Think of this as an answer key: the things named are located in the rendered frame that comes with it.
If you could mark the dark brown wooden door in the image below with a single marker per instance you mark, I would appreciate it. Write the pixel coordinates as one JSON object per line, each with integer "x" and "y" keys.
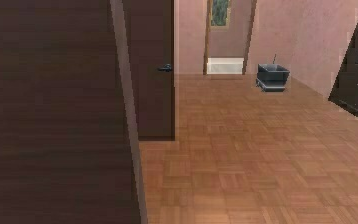
{"x": 150, "y": 40}

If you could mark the dark grey bin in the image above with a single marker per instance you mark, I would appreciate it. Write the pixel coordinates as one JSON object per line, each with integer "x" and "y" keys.
{"x": 272, "y": 75}

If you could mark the framed green picture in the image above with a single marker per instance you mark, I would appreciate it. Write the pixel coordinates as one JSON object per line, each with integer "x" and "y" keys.
{"x": 219, "y": 12}

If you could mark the dark brown wooden cupboard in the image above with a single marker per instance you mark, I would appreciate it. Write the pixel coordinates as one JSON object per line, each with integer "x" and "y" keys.
{"x": 53, "y": 113}

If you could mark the dark brown chest of drawers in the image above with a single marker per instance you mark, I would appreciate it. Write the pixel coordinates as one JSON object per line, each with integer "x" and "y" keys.
{"x": 357, "y": 80}

